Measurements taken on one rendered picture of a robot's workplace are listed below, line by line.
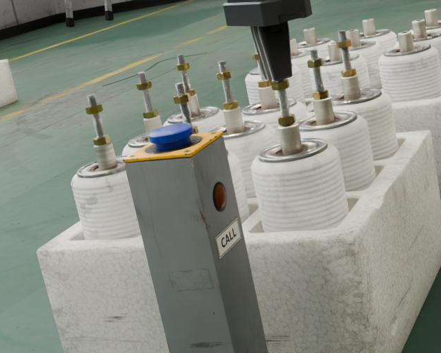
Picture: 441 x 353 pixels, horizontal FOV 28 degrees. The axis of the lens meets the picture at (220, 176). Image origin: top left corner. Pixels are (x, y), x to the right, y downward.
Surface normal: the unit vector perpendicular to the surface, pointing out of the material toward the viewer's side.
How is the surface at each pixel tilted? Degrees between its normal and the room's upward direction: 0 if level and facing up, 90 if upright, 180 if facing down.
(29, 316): 0
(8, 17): 90
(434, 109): 90
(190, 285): 90
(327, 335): 90
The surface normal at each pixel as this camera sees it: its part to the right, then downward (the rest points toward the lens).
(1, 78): 0.90, -0.07
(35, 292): -0.20, -0.95
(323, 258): -0.40, 0.32
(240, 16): -0.89, 0.29
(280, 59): 0.40, 0.16
